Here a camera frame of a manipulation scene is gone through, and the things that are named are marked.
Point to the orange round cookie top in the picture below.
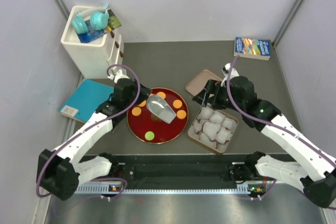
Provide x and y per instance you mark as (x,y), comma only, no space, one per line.
(161,94)

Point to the colourful paperback book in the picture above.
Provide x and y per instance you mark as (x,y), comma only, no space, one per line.
(252,48)

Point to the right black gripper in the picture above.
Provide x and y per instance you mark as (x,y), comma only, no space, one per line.
(212,87)

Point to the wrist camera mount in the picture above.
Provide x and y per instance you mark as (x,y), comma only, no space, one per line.
(225,71)
(118,75)

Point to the orange round cookie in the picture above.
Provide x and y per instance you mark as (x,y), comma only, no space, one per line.
(161,94)
(181,114)
(177,104)
(142,104)
(136,111)

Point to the tin box with paper cups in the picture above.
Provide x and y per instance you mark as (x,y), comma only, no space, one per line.
(213,129)

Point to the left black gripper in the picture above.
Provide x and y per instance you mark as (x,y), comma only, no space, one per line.
(144,93)

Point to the grey slotted cable duct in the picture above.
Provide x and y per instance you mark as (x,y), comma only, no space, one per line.
(114,188)

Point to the round red lacquer plate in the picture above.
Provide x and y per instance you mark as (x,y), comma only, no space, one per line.
(164,132)

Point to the beige tin lid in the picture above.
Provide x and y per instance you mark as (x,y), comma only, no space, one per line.
(196,85)

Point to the blue notebook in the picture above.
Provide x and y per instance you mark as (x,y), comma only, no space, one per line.
(85,100)

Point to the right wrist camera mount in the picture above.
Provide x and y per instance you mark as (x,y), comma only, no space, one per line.
(225,71)

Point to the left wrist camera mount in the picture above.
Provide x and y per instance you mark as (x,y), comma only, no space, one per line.
(118,75)

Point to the green round cookie bottom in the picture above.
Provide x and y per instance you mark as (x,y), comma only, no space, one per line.
(149,136)

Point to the teal headphones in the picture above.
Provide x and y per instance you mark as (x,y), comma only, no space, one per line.
(99,18)

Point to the green picture card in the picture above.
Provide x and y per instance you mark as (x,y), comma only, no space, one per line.
(113,21)

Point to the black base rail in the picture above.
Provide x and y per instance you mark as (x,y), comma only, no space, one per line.
(225,167)

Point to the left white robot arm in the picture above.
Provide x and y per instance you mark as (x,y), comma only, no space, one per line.
(61,171)

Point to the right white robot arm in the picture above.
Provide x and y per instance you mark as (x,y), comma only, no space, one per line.
(312,171)

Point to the white drawer cabinet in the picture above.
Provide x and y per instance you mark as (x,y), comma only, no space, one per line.
(93,58)

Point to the blue book on cabinet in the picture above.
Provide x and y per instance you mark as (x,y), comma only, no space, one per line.
(91,35)

